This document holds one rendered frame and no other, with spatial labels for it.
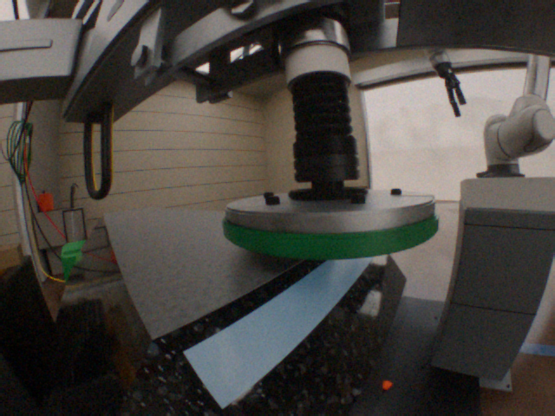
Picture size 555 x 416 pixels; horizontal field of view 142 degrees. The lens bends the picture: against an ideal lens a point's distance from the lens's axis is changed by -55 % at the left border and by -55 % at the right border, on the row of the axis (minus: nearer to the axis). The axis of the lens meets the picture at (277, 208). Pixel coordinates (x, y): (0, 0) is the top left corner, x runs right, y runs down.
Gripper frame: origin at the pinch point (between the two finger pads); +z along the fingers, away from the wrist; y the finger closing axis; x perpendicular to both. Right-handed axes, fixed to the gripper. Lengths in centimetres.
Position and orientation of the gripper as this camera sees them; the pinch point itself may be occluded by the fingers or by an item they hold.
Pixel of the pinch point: (460, 108)
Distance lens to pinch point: 103.8
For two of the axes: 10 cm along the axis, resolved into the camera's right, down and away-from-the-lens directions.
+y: 6.1, -0.4, 7.9
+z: 1.3, 9.9, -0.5
